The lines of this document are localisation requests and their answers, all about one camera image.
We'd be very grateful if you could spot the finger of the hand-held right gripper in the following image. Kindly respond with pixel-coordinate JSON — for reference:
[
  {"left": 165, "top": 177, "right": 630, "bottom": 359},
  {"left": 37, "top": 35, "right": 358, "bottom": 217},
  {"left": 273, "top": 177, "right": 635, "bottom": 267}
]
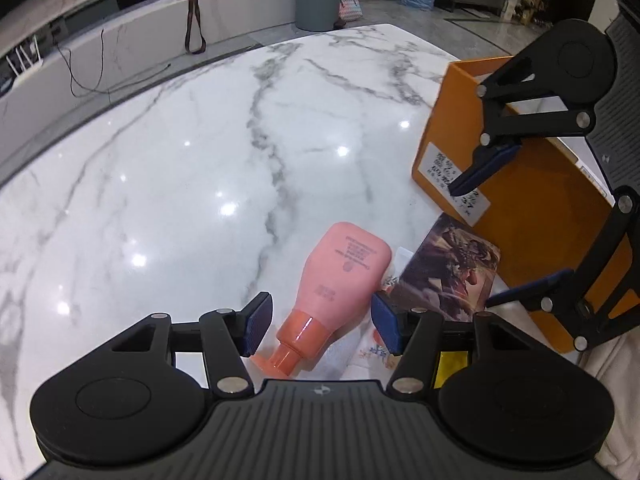
[
  {"left": 485, "top": 185, "right": 640, "bottom": 354},
  {"left": 448, "top": 50, "right": 596, "bottom": 197}
]

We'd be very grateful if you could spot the yellow round tin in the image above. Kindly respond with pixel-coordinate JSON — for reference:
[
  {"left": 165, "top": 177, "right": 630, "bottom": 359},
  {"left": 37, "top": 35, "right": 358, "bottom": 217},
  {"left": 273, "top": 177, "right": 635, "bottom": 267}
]
[{"left": 434, "top": 352, "right": 469, "bottom": 390}]

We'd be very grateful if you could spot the orange cardboard box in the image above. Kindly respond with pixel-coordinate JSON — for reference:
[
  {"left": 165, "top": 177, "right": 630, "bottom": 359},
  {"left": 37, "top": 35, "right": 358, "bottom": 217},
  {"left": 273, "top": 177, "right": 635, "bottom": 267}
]
[{"left": 411, "top": 55, "right": 640, "bottom": 356}]

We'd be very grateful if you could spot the dark patterned box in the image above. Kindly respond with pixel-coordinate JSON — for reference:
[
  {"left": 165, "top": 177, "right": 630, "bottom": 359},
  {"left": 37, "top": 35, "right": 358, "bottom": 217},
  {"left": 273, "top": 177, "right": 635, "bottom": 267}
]
[{"left": 387, "top": 212, "right": 502, "bottom": 324}]

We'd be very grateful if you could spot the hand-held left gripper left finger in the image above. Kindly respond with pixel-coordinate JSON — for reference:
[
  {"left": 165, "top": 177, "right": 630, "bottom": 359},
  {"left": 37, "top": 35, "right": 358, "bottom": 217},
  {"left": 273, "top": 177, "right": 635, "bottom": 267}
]
[{"left": 75, "top": 291, "right": 274, "bottom": 402}]

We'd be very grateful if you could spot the woven basket bag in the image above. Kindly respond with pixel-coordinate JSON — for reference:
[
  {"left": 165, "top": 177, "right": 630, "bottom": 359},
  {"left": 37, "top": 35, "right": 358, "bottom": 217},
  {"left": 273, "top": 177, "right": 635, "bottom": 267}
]
[{"left": 338, "top": 0, "right": 362, "bottom": 29}]

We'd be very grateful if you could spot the cream cloth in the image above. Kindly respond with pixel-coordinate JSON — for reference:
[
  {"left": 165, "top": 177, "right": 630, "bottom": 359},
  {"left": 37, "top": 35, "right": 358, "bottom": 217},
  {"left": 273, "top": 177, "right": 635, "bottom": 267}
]
[{"left": 577, "top": 327, "right": 640, "bottom": 480}]

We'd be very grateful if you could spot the marble television console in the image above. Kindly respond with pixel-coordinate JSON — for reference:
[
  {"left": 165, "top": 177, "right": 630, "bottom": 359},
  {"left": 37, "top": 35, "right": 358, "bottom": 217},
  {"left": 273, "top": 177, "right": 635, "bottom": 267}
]
[{"left": 0, "top": 0, "right": 301, "bottom": 181}]

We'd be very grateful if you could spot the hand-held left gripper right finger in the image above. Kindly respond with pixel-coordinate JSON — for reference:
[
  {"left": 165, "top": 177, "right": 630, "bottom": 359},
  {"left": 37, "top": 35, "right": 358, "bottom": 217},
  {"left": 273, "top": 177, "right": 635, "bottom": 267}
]
[{"left": 371, "top": 292, "right": 567, "bottom": 402}]

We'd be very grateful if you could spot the white router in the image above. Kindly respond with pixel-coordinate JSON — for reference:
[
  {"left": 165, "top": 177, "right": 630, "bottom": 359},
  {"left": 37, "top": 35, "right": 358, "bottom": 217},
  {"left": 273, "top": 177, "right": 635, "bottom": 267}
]
[{"left": 4, "top": 44, "right": 47, "bottom": 79}]

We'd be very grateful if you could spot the pink plastic bottle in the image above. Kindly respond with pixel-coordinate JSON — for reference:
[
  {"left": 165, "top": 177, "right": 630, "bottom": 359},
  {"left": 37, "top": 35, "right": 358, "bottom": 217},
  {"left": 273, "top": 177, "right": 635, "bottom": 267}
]
[{"left": 250, "top": 221, "right": 393, "bottom": 375}]

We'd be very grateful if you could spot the black cable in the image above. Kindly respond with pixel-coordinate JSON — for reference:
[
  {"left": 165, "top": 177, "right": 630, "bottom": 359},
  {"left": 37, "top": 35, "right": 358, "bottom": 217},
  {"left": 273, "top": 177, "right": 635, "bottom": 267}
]
[{"left": 54, "top": 27, "right": 172, "bottom": 97}]

